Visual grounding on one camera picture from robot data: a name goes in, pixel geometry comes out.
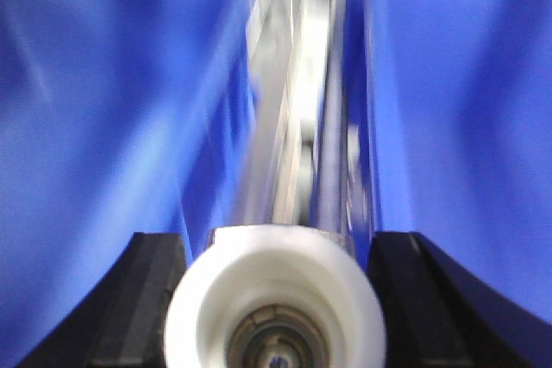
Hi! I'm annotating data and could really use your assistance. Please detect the blue shelf box left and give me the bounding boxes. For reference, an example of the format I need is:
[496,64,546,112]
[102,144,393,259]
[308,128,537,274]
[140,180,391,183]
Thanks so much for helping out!
[1,0,258,367]

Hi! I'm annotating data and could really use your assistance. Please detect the blue shelf box right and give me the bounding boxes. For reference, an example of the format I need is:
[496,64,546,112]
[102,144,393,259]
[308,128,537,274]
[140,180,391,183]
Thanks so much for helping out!
[345,0,551,326]

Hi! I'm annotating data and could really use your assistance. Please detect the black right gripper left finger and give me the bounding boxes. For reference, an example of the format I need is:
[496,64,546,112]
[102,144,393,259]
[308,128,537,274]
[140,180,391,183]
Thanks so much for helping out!
[19,233,186,367]

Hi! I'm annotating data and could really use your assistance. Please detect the metal shelf rail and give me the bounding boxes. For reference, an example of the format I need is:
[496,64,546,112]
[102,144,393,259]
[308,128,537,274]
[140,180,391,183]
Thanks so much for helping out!
[229,0,339,225]

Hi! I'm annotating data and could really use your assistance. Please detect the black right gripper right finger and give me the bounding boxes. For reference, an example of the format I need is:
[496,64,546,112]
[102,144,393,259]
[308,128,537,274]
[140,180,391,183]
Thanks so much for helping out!
[367,232,551,367]

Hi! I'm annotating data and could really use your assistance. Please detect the blue shelf box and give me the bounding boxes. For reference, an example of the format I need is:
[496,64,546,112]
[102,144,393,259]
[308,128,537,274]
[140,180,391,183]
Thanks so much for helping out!
[345,0,551,326]
[1,0,258,367]

